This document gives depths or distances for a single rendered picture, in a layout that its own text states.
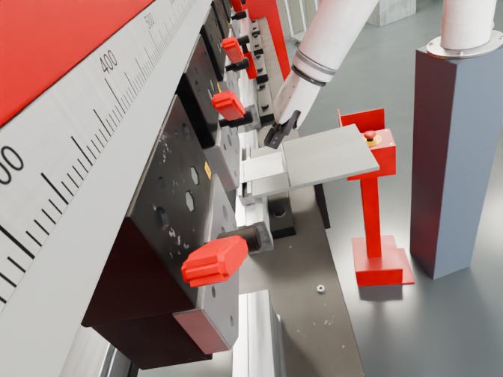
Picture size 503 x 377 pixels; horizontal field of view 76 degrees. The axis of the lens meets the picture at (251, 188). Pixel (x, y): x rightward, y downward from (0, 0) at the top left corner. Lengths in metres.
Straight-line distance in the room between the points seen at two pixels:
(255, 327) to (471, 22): 0.93
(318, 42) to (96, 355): 0.63
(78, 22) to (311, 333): 0.55
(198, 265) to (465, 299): 1.59
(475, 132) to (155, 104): 1.11
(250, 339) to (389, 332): 1.11
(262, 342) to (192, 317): 0.30
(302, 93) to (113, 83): 0.47
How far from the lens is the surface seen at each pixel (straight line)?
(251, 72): 0.80
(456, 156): 1.25
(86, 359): 0.64
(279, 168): 0.73
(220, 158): 0.38
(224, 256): 0.16
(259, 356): 0.52
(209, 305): 0.24
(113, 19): 0.23
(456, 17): 1.11
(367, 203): 1.37
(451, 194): 1.36
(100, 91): 0.18
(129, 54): 0.23
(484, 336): 1.64
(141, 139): 0.20
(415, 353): 1.56
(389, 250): 1.67
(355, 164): 0.70
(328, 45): 0.62
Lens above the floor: 1.43
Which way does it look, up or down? 37 degrees down
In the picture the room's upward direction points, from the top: 20 degrees counter-clockwise
